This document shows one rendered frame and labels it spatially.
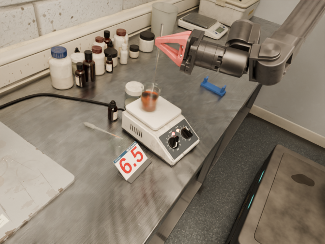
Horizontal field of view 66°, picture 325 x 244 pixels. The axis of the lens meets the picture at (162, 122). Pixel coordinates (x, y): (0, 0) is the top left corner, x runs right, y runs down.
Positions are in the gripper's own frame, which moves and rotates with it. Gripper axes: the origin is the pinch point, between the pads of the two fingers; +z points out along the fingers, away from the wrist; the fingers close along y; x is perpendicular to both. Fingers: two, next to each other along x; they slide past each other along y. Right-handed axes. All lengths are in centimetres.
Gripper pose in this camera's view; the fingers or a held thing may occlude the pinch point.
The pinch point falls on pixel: (158, 41)
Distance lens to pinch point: 59.9
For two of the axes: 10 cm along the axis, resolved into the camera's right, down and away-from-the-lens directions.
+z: -9.5, -3.0, 1.2
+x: -1.5, 7.4, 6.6
